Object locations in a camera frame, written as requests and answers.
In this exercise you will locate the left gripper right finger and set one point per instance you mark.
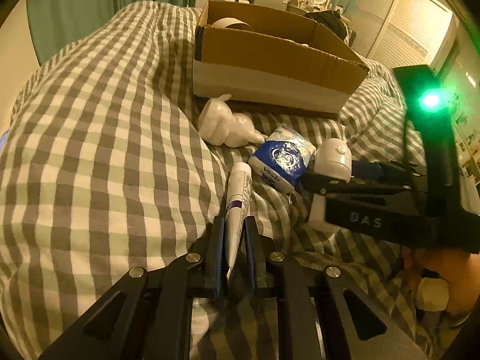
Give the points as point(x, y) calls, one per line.
point(321, 314)

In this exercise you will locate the white electric device bottle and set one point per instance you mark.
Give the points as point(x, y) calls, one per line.
point(333, 164)

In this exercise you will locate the white louvered wardrobe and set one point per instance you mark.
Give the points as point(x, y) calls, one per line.
point(399, 33)

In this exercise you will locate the right hand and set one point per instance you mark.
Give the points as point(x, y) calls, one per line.
point(459, 268)

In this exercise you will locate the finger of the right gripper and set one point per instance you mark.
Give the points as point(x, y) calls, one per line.
point(356, 187)
point(392, 170)

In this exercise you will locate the blue tissue pack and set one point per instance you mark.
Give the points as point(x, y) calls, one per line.
point(282, 159)

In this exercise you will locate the white toothpaste tube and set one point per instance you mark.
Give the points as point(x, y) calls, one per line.
point(237, 208)

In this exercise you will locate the white tape roll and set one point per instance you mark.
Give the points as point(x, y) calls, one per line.
point(231, 23)

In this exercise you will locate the brown cardboard box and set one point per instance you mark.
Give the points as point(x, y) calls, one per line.
point(286, 63)

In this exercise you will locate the grey checkered duvet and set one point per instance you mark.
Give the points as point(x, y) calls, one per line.
point(104, 170)

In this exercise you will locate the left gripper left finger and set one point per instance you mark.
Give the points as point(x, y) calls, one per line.
point(147, 314)

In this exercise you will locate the black clothes pile on chair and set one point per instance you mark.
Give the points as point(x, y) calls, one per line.
point(332, 20)

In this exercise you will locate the white plush toy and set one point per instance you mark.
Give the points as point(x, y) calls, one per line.
point(218, 125)

